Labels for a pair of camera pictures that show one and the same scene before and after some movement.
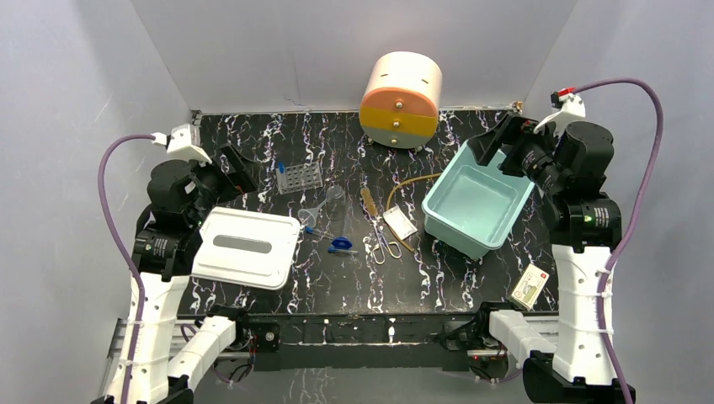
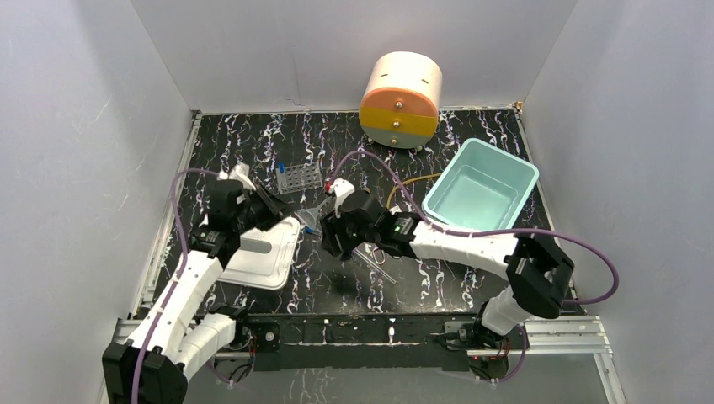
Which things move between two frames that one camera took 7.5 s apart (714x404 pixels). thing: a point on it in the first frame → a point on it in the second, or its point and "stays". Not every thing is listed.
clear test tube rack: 301,177 stays
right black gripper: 507,142 → 330,238
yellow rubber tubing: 405,241 stays
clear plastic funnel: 308,215 stays
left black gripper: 234,169 → 273,205
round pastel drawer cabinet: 400,103 stays
